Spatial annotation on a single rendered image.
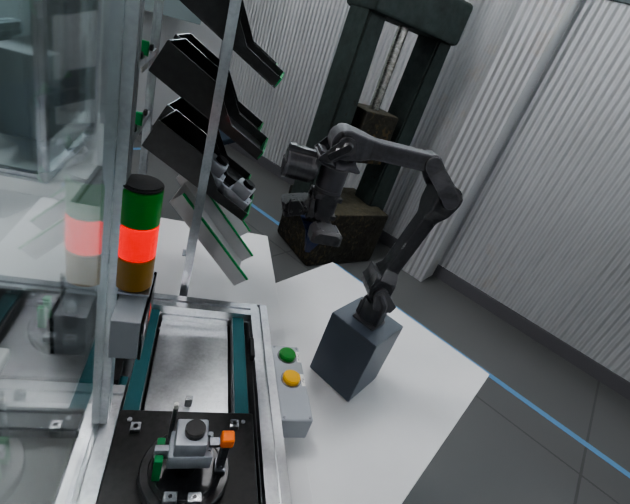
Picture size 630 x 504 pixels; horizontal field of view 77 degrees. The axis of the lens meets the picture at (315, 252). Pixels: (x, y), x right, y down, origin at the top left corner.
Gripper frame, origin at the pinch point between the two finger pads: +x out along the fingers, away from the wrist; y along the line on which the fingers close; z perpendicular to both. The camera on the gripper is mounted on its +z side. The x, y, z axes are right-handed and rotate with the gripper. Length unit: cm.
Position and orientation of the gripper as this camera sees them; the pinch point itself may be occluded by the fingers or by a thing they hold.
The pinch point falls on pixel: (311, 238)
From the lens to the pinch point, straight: 86.1
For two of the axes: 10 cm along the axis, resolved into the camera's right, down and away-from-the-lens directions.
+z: -9.4, -1.6, -3.1
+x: -2.9, 8.3, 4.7
